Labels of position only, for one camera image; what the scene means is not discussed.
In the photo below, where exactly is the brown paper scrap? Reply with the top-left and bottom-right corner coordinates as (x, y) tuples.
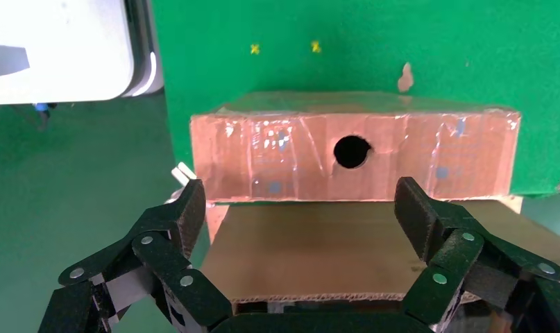
(397, 62), (415, 94)

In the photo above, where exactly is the brown wooden block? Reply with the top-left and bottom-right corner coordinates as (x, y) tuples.
(189, 91), (522, 204)

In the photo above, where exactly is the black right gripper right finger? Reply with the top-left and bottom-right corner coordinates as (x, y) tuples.
(393, 176), (560, 333)

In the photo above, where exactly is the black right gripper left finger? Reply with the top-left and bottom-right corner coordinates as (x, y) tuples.
(38, 178), (235, 333)

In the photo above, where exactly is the small blue dark object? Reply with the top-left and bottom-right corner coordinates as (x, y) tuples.
(31, 101), (59, 133)

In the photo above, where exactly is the large open cardboard carton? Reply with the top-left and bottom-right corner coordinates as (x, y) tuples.
(200, 198), (560, 323)

